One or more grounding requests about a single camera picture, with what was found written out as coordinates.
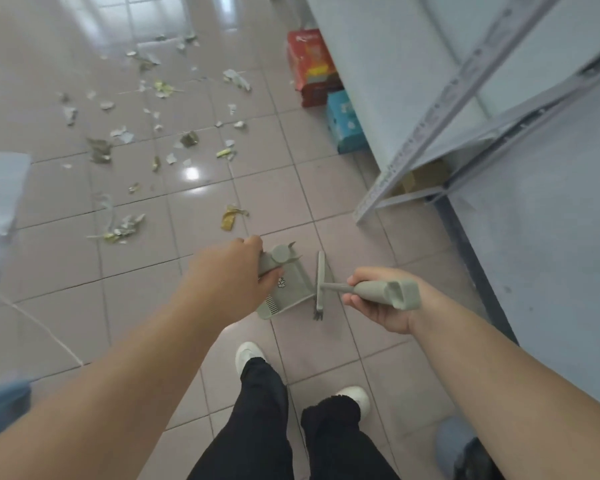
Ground person's left hand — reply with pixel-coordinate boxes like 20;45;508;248
179;236;285;330

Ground person's right hand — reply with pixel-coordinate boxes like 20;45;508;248
342;267;449;336

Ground grey-green dustpan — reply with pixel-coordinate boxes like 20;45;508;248
256;241;317;321

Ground grey-green hand broom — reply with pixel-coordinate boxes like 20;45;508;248
313;251;422;323

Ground person's right forearm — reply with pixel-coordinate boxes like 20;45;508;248
410;299;600;480

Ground person's left forearm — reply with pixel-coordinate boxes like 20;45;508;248
0;294;227;480

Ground scattered paper scraps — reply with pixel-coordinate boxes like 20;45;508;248
55;32;254;246

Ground white left shoe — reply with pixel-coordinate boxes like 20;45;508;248
235;342;267;378

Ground white shoe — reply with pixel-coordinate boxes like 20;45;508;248
335;386;371;418
235;342;267;378

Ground white right shoe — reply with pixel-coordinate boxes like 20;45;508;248
335;386;371;418

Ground person's left leg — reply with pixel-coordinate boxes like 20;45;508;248
186;357;294;480

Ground person's leg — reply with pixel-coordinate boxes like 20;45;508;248
300;395;402;480
186;357;294;480

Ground blue printed carton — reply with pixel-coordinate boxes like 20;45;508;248
326;89;370;155

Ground person's right leg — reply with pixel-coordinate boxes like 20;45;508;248
300;395;402;480

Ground grey metal shelf unit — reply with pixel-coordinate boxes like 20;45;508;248
304;0;600;416

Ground red printed carton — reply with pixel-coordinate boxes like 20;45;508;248
286;28;344;109

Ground white sheet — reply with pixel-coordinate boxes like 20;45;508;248
0;152;33;318

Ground blue bin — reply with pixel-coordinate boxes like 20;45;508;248
0;379;33;446

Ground white cable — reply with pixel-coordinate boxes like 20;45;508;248
0;293;87;368

